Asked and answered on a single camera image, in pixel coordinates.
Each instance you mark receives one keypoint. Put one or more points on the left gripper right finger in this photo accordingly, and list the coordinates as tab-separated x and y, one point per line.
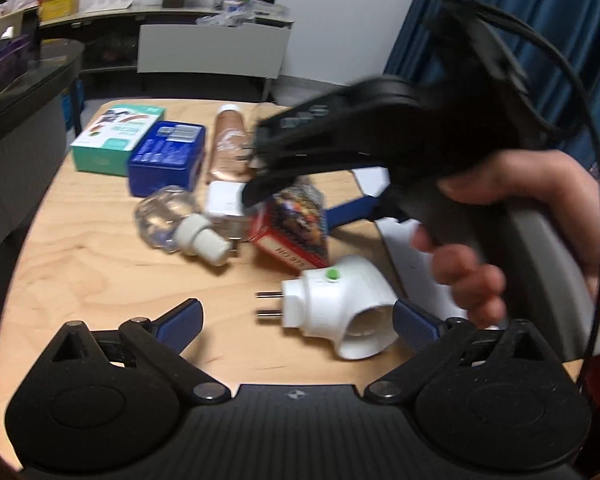
436	344

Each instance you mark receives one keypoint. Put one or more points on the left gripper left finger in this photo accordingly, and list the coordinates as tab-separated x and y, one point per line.
159	344

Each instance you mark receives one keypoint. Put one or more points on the white plug adapter socket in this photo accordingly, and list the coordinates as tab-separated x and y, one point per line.
349	304

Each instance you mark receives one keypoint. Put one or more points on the clear glass white-cap bottle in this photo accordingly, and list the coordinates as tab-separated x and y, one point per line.
171	220

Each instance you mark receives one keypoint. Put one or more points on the red colourful card box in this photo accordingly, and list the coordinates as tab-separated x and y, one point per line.
291	227

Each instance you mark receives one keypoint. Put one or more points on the white square charger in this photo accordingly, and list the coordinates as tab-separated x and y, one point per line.
228	216

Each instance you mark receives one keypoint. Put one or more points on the person right hand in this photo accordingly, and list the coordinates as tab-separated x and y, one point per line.
553	178

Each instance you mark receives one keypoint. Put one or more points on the rose gold bottle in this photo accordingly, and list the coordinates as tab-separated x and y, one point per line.
230	135

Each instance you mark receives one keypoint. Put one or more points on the blue tin box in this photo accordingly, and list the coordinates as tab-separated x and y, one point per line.
171	153

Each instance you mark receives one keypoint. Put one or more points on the teal white carton box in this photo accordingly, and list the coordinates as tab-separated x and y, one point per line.
107	144

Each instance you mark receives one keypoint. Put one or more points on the white tv cabinet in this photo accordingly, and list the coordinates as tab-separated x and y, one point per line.
149	40

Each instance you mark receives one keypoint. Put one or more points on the purple patterned box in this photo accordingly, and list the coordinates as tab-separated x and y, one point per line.
14	58

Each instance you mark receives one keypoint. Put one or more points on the yellow cardboard box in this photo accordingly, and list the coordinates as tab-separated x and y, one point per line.
55	9

